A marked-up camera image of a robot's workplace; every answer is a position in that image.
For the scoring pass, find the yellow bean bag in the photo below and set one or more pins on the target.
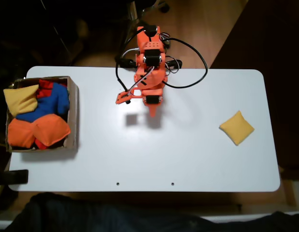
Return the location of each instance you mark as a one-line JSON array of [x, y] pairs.
[[236, 128], [19, 100]]

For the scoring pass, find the cardboard box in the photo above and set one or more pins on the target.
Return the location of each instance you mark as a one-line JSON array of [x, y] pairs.
[[73, 116]]

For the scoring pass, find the blue bean bag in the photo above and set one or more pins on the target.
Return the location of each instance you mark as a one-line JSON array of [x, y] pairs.
[[50, 101]]

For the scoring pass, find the orange bean bag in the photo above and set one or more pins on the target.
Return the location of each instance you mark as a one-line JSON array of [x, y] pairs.
[[20, 134], [51, 130]]

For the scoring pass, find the red bean bag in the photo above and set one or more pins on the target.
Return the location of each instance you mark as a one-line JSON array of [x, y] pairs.
[[40, 145], [44, 85]]

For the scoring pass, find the black base clamp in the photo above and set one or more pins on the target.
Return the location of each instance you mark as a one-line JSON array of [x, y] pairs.
[[175, 63], [127, 62]]

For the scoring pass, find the black table clamp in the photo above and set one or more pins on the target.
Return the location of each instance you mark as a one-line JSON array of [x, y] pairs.
[[16, 176]]

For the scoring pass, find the orange gripper camera mount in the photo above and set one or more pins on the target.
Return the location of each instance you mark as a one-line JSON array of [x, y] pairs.
[[121, 97]]

